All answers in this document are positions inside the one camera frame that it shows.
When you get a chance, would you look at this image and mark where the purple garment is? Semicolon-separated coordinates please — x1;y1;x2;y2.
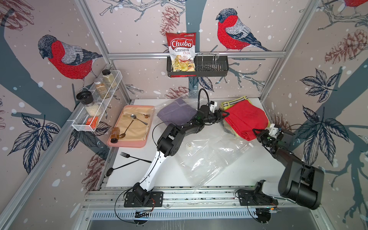
157;98;197;126

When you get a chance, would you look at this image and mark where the white wire shelf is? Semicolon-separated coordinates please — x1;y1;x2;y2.
72;70;122;133

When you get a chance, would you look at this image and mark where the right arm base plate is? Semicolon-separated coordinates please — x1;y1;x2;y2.
235;189;278;207

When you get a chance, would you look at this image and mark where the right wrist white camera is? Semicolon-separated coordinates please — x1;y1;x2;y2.
269;124;282;138

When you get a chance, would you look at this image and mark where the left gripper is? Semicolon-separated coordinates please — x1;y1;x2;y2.
203;110;230;125

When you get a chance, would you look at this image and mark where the Chuba cassava chips bag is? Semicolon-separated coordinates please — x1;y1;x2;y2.
166;33;196;72

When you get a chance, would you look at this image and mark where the small orange box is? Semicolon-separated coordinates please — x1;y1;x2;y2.
85;117;99;129

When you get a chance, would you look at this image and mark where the spice jar rear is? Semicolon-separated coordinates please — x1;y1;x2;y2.
102;70;117;88

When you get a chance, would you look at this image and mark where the yellow green garment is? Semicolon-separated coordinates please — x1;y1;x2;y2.
220;96;252;138

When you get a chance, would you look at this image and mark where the amber bottle on tray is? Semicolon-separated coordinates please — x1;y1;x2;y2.
110;127;120;143

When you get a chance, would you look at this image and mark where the pink tray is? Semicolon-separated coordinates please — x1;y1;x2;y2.
107;105;155;148

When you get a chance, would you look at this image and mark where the black lid spice jar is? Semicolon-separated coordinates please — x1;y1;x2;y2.
76;91;102;117

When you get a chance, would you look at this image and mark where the metal spoon on tray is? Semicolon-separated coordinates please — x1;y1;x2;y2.
130;114;148;126

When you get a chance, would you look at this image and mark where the brown spoon on tray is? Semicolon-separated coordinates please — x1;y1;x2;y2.
119;120;134;139

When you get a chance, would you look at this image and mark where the black wire basket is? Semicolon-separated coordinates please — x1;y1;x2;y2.
166;55;229;78

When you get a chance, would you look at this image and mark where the tan cloth on tray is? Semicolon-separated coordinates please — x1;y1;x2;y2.
115;105;155;142

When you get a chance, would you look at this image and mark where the black plastic spoon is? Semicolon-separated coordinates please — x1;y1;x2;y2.
106;160;139;177

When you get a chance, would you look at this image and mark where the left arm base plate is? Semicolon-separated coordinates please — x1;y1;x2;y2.
124;191;164;208

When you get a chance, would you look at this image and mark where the red garment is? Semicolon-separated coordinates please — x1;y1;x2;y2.
225;100;269;141

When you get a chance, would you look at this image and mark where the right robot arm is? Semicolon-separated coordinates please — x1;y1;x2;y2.
253;128;324;210

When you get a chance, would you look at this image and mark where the black plastic fork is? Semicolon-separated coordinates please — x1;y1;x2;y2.
120;152;152;163

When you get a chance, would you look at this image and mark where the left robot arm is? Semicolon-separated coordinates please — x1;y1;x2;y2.
132;105;230;206

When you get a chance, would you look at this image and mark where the spice jar middle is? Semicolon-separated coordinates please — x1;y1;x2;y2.
94;79;110;99

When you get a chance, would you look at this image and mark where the clear plastic vacuum bag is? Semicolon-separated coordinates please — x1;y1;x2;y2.
156;97;254;189

